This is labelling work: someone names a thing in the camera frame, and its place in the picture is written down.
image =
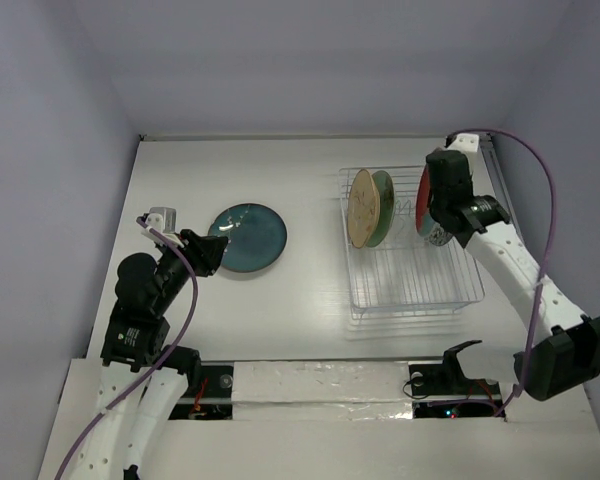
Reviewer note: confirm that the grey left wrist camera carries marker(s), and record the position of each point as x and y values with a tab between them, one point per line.
159	219

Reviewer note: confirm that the white wire dish rack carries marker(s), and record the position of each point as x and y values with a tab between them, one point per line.
405	277

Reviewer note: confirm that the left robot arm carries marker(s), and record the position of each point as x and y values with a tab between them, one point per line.
142	375

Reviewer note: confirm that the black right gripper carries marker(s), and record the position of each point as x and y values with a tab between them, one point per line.
447	163

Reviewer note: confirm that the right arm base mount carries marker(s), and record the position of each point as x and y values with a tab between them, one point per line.
439	389

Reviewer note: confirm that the beige floral plate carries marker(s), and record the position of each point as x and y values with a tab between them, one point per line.
363	208

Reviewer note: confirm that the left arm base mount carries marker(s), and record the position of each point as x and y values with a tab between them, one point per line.
212	398

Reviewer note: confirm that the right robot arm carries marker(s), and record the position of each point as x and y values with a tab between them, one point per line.
562	349

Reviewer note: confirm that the white blue patterned plate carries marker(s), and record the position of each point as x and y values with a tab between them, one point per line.
438	236

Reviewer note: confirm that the dark teal plate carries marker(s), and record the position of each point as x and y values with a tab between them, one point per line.
257	236

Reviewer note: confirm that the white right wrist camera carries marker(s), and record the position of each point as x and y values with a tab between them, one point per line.
467	143

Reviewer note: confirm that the white foam block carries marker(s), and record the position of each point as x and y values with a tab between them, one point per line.
320	391

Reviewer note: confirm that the red plate with teal flower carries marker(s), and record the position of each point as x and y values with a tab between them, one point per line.
424	222

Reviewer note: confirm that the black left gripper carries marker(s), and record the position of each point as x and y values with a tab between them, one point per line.
206	251

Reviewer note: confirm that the green plate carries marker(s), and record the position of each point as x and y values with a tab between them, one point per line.
385	187

